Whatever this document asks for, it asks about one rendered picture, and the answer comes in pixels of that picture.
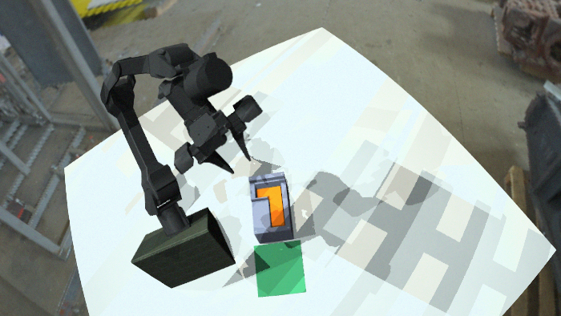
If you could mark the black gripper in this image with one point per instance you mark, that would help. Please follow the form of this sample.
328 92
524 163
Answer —
246 110

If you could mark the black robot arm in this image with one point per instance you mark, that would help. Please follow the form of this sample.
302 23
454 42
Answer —
198 78

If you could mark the orange l-shaped part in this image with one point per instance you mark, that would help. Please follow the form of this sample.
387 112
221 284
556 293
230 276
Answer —
276 204

